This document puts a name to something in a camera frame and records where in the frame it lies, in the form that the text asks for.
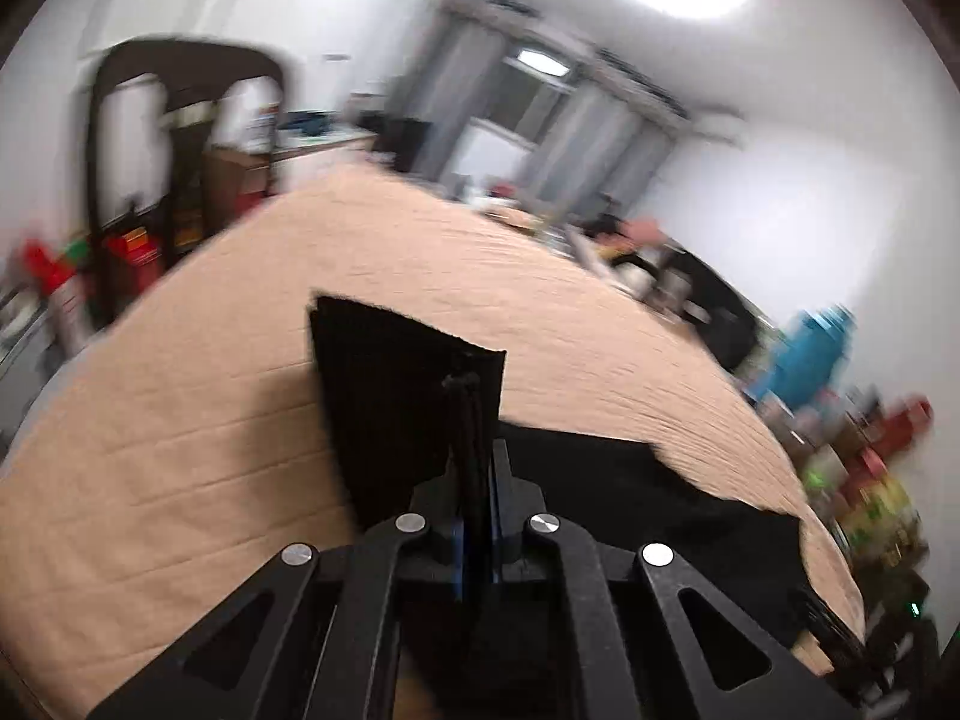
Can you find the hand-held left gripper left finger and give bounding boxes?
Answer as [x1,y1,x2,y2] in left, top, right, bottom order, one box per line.
[86,457,470,720]

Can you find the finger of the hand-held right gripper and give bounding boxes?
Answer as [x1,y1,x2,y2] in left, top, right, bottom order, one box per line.
[787,585,863,665]

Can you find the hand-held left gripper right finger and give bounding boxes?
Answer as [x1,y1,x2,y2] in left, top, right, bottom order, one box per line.
[487,439,863,720]

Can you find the black pants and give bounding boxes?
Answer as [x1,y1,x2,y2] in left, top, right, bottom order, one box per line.
[307,289,815,653]

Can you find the colourful boxes and bottles clutter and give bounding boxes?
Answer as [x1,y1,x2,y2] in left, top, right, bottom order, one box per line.
[742,382,938,616]

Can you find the peach quilted blanket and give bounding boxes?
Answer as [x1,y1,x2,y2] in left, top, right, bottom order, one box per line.
[0,165,867,720]

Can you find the blue jug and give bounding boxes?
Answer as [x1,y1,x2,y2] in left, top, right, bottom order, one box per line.
[750,307,856,406]

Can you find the dark wooden chair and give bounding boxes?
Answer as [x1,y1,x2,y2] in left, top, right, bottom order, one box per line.
[660,247,758,368]
[82,37,290,331]

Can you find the window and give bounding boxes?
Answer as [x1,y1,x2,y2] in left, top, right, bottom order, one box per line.
[450,37,593,173]

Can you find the striped curtain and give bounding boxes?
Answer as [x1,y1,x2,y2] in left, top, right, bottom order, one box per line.
[525,52,683,218]
[409,0,511,181]

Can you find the white desk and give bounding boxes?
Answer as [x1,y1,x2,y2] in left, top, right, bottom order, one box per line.
[274,124,380,166]

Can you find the brown cardboard box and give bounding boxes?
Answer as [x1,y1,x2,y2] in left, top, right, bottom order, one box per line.
[202,146,275,233]

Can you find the red box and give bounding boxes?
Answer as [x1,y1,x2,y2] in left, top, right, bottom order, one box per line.
[105,229,162,293]

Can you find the blue bag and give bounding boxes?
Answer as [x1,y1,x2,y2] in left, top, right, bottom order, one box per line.
[281,111,335,137]

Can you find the white air conditioner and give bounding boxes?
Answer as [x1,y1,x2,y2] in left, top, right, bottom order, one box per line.
[690,109,747,143]

